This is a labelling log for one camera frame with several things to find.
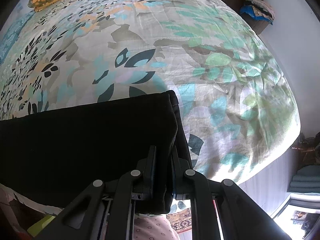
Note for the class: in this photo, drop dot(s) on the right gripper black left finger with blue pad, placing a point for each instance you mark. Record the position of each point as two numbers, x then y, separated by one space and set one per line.
105 210

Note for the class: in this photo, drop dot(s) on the pink floral clothing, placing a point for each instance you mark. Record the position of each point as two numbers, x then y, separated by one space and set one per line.
153 228

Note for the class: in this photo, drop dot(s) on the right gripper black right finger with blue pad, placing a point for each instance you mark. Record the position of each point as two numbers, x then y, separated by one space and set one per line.
220 210

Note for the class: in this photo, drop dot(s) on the pile of clothes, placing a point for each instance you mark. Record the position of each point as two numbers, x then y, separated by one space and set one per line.
258 10

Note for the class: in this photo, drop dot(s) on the black pants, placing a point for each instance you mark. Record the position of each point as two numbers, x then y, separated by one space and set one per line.
51 157

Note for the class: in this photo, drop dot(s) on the teal patterned blanket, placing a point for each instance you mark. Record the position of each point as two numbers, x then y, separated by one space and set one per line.
12 34

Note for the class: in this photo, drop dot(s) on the red patterned rug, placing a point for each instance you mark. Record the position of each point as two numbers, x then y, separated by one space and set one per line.
180 221

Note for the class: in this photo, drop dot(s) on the stack of teal towels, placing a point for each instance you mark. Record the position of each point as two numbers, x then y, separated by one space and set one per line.
306 180

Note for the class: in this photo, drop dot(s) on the floral leaf-print bedsheet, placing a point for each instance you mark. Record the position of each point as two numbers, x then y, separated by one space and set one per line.
238 111

